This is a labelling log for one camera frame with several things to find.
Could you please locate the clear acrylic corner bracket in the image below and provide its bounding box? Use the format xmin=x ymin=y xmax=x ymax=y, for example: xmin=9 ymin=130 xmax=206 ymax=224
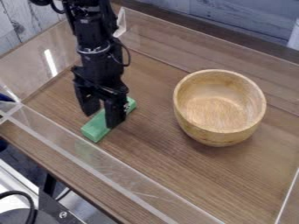
xmin=113 ymin=7 xmax=127 ymax=38

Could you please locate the green rectangular block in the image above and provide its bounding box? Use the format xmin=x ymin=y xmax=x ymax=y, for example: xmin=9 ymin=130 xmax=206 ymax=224
xmin=80 ymin=96 xmax=137 ymax=144

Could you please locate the light wooden bowl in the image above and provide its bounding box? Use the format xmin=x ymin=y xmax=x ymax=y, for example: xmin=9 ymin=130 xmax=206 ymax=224
xmin=172 ymin=69 xmax=267 ymax=147

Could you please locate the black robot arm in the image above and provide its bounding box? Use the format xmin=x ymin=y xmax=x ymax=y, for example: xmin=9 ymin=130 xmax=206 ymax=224
xmin=29 ymin=0 xmax=131 ymax=129

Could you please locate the black cable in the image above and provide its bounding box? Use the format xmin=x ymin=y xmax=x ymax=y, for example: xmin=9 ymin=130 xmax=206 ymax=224
xmin=0 ymin=190 xmax=40 ymax=224

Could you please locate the black metal table leg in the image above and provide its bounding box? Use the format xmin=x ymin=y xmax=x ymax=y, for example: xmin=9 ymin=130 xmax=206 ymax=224
xmin=36 ymin=174 xmax=85 ymax=224

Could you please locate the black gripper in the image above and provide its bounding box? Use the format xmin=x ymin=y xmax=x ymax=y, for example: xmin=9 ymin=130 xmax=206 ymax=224
xmin=71 ymin=45 xmax=131 ymax=129

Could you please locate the blue object at left edge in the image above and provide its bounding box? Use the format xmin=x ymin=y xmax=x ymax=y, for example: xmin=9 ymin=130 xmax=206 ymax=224
xmin=0 ymin=93 xmax=15 ymax=102

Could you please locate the clear acrylic front barrier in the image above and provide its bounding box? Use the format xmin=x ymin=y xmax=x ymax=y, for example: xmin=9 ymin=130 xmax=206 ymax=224
xmin=0 ymin=84 xmax=226 ymax=224

